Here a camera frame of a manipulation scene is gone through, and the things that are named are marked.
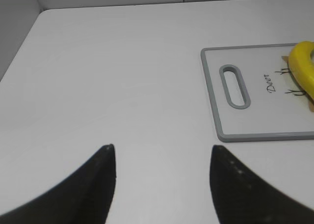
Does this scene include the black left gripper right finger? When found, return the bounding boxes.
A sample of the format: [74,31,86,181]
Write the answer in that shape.
[209,145,314,224]

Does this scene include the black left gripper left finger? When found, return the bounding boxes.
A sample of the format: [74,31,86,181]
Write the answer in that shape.
[0,144,116,224]

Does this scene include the yellow plastic banana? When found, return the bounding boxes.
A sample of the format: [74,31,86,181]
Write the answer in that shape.
[288,41,314,99]

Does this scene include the white grey-rimmed cutting board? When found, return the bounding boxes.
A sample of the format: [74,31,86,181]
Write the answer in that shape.
[201,43,314,142]

